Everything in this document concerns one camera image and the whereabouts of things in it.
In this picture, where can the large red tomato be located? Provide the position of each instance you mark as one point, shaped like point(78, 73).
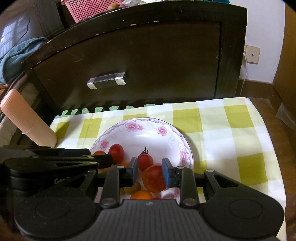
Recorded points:
point(153, 179)

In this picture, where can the dark wooden nightstand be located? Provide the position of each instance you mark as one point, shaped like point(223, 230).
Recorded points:
point(233, 46)

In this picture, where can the pink ribbed case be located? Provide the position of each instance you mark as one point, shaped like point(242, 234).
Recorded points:
point(27, 120)

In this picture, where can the small brown round object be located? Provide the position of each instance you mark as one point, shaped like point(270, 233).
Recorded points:
point(112, 5)

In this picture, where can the green checked tablecloth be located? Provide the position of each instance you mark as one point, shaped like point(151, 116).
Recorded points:
point(219, 139)

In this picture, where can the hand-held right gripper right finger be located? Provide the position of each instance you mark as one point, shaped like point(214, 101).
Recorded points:
point(165, 172)

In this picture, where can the green foam mat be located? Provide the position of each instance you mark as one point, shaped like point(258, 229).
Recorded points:
point(69, 113)

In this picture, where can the wooden wardrobe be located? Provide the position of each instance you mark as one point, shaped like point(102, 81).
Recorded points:
point(286, 58)

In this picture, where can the padded bed headboard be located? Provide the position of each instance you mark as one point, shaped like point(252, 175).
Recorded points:
point(18, 30)

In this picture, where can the blue cloth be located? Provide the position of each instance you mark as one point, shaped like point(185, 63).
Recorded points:
point(18, 58)

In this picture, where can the pink plastic basket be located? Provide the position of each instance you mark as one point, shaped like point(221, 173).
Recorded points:
point(92, 10)

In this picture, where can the teal flat object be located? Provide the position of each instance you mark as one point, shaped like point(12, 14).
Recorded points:
point(222, 1)

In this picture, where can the brown longan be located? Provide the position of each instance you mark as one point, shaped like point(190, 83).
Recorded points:
point(131, 188)

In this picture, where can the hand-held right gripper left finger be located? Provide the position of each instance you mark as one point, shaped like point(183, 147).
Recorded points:
point(134, 170)

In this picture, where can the clear plastic wrapper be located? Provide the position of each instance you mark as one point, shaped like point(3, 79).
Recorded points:
point(124, 2)

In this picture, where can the white floral plate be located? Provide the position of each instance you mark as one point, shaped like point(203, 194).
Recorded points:
point(143, 136)

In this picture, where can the cherry tomato with stem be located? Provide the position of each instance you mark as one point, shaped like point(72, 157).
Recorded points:
point(145, 161)

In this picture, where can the dark wooden drawer front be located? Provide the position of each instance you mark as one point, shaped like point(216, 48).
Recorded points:
point(150, 51)

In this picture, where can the beige wall socket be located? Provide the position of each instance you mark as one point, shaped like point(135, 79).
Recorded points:
point(253, 55)

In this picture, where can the white charger plug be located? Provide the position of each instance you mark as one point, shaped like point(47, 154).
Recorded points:
point(245, 52)

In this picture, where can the pink cloth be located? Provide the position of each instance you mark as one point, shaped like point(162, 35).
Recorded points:
point(3, 88)

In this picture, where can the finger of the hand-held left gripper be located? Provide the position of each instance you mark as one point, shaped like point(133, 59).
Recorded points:
point(106, 161)
point(76, 152)

